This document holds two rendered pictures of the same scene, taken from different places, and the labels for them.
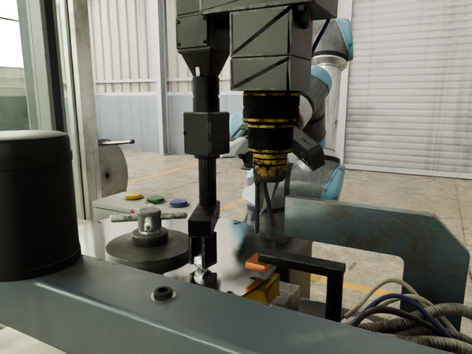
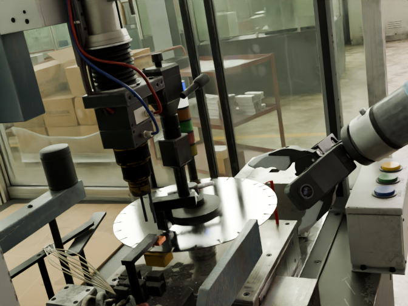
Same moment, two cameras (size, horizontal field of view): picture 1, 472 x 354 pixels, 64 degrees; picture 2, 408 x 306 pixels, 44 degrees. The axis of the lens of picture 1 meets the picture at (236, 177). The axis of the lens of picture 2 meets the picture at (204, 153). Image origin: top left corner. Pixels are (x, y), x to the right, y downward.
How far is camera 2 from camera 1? 0.99 m
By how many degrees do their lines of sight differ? 86
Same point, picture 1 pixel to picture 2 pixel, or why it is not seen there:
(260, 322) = (9, 220)
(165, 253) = (175, 213)
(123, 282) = (41, 200)
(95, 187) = not seen: hidden behind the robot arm
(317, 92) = (395, 115)
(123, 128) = not seen: outside the picture
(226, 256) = (184, 233)
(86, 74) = (373, 33)
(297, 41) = (105, 122)
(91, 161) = not seen: hidden behind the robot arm
